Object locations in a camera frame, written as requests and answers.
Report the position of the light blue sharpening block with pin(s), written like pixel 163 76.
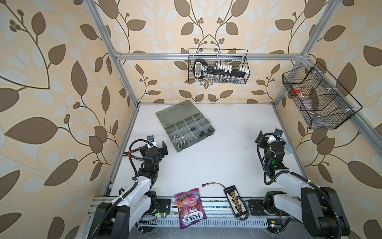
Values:
pixel 287 147

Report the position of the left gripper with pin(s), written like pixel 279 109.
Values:
pixel 161 151

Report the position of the orange black pliers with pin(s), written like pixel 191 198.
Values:
pixel 129 154

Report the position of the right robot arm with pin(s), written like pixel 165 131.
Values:
pixel 318 208

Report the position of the socket set with ratchet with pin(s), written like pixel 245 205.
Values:
pixel 201 69

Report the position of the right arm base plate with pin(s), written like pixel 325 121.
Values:
pixel 256 208

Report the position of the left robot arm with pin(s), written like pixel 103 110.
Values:
pixel 115 219

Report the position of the black wire basket right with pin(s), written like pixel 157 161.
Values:
pixel 324 102

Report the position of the black parallel charging board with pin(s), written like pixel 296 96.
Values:
pixel 236 203

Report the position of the red black wire lead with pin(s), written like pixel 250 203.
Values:
pixel 213 183

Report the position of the black wire basket centre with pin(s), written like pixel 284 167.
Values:
pixel 234 57

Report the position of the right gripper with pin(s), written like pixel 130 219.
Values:
pixel 265 140

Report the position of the black wire basket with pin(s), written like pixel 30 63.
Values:
pixel 234 57
pixel 324 102

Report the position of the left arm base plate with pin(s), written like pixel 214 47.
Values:
pixel 161 206

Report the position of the purple Fox's candy bag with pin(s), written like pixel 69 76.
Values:
pixel 190 208

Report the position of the grey plastic organizer box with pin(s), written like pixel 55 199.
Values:
pixel 177 121

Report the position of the red item in basket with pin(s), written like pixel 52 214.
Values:
pixel 296 89

